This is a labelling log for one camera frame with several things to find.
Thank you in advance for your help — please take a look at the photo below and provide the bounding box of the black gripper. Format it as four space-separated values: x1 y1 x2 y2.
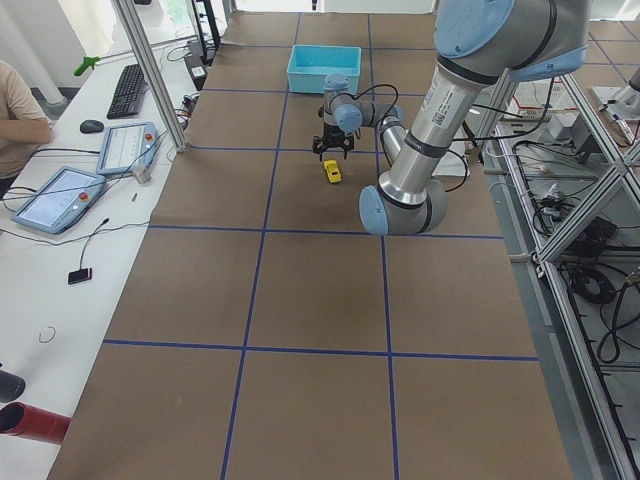
312 122 355 161

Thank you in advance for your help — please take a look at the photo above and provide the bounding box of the yellow beetle toy car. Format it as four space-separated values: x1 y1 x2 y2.
323 159 342 184

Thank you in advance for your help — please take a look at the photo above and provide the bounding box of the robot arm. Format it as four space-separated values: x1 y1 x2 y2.
313 1 592 236

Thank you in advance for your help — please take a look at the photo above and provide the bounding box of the light blue plastic bin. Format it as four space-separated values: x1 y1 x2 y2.
286 44 362 94

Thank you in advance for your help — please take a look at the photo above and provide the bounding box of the small metal block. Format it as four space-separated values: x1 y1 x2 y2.
132 165 151 185

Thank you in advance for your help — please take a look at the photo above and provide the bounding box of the black keyboard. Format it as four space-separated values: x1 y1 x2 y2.
106 64 146 120

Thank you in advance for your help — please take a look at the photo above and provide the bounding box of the far teach pendant tablet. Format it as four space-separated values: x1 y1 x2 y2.
96 122 158 176

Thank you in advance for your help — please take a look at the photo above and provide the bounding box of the teach pendant tablet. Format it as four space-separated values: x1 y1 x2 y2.
11 167 106 235
96 122 158 176

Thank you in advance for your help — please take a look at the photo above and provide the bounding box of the black computer mouse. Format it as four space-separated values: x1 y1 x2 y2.
79 119 105 134

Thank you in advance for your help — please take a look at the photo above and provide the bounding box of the black power adapter box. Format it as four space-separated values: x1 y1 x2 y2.
583 217 618 245

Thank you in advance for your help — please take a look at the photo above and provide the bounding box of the near teach pendant tablet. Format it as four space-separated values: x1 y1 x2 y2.
11 167 106 235

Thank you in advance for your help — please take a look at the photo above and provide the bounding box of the small black phone device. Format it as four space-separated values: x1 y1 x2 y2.
67 267 93 285

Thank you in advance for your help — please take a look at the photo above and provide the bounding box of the person in beige shirt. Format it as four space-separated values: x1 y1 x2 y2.
1 61 52 196

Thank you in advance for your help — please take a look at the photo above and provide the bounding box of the black cylinder tube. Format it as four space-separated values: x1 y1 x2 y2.
0 370 26 403

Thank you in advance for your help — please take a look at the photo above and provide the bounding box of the red cylinder tube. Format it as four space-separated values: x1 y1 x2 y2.
1 402 71 445

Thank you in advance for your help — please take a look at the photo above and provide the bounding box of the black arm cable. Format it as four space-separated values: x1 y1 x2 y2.
349 83 401 119

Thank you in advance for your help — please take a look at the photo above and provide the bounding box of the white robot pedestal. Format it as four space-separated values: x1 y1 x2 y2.
433 142 467 177

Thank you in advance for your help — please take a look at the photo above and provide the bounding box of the aluminium frame post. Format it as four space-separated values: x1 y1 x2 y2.
112 0 187 153

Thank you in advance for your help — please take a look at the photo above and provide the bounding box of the aluminium side rack frame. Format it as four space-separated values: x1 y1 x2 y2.
469 64 639 479

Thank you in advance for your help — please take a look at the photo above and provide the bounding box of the green plastic handle tool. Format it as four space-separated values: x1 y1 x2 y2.
73 56 101 77

